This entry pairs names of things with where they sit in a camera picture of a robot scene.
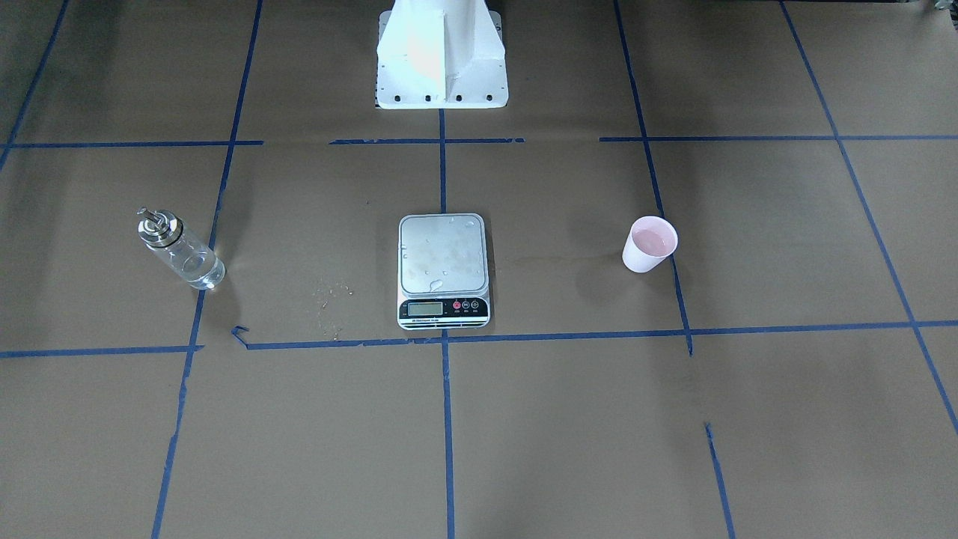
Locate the pink paper cup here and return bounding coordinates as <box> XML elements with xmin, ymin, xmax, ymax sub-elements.
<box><xmin>620</xmin><ymin>216</ymin><xmax>680</xmax><ymax>273</ymax></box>

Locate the digital kitchen scale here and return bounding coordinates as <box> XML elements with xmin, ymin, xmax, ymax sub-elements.
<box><xmin>396</xmin><ymin>213</ymin><xmax>492</xmax><ymax>331</ymax></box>

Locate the clear glass sauce bottle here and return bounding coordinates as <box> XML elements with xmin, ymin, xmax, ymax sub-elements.
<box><xmin>136</xmin><ymin>206</ymin><xmax>226</xmax><ymax>290</ymax></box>

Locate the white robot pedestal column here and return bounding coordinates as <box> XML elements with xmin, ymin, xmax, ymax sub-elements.
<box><xmin>374</xmin><ymin>1</ymin><xmax>510</xmax><ymax>110</ymax></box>

